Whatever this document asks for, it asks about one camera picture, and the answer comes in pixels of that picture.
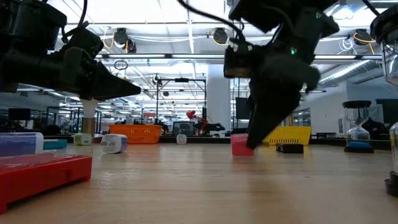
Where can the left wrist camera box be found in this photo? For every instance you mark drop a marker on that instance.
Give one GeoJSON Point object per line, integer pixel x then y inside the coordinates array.
{"type": "Point", "coordinates": [84, 42]}

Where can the purple and white charger cube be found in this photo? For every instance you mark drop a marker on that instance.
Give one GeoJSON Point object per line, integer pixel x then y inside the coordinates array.
{"type": "Point", "coordinates": [18, 144]}
{"type": "Point", "coordinates": [113, 143]}

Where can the white dome lamp metal base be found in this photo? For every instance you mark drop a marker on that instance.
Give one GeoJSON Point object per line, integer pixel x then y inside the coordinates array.
{"type": "Point", "coordinates": [89, 124]}

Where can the black hourglass blue sand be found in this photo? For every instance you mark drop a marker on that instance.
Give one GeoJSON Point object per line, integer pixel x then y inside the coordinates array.
{"type": "Point", "coordinates": [357, 104]}

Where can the red desk lamp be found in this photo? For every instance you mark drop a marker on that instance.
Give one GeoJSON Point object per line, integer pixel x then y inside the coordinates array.
{"type": "Point", "coordinates": [190, 114]}

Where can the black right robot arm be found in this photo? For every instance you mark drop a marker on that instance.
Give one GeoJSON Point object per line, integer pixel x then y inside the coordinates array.
{"type": "Point", "coordinates": [308, 28]}

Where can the pink charger cube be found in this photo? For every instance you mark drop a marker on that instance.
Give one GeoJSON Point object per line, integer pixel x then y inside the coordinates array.
{"type": "Point", "coordinates": [237, 146]}

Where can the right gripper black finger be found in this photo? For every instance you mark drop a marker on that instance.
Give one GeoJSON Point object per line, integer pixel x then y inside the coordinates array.
{"type": "Point", "coordinates": [270, 109]}

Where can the green charger cube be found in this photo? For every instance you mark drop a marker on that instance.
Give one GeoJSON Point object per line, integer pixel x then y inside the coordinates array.
{"type": "Point", "coordinates": [82, 139]}

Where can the small black box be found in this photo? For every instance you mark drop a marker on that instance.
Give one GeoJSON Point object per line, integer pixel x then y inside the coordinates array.
{"type": "Point", "coordinates": [289, 148]}

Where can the black metal stand frame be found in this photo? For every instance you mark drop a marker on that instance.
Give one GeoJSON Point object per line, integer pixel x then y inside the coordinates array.
{"type": "Point", "coordinates": [182, 80]}

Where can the white building column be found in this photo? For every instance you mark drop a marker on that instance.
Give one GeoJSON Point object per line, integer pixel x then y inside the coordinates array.
{"type": "Point", "coordinates": [216, 99]}

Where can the black aluminium table frame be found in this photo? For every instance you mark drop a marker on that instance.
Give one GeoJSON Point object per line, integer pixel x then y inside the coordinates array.
{"type": "Point", "coordinates": [214, 140]}

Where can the small teal box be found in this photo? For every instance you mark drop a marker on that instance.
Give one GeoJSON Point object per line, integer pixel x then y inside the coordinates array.
{"type": "Point", "coordinates": [56, 144]}

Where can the long ceiling light fixture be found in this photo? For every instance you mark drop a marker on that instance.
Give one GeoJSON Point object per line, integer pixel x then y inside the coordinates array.
{"type": "Point", "coordinates": [155, 56]}

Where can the yellow plastic basket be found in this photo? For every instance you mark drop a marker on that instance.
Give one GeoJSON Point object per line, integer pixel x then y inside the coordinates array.
{"type": "Point", "coordinates": [295, 135]}

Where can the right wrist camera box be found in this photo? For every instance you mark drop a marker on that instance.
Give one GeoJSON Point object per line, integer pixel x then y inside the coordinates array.
{"type": "Point", "coordinates": [237, 62]}

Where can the black monitor screen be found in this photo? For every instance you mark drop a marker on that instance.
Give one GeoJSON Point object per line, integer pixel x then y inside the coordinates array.
{"type": "Point", "coordinates": [241, 109]}

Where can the small red box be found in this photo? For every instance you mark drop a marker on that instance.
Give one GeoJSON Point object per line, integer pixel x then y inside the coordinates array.
{"type": "Point", "coordinates": [40, 177]}

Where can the orange plastic basket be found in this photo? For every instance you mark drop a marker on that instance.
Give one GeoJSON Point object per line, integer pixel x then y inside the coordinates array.
{"type": "Point", "coordinates": [136, 134]}

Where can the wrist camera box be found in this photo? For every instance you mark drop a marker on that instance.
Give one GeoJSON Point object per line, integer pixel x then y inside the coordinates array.
{"type": "Point", "coordinates": [237, 62]}
{"type": "Point", "coordinates": [84, 42]}

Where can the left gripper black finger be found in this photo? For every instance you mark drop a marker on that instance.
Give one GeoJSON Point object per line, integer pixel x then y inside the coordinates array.
{"type": "Point", "coordinates": [109, 91]}
{"type": "Point", "coordinates": [109, 77]}

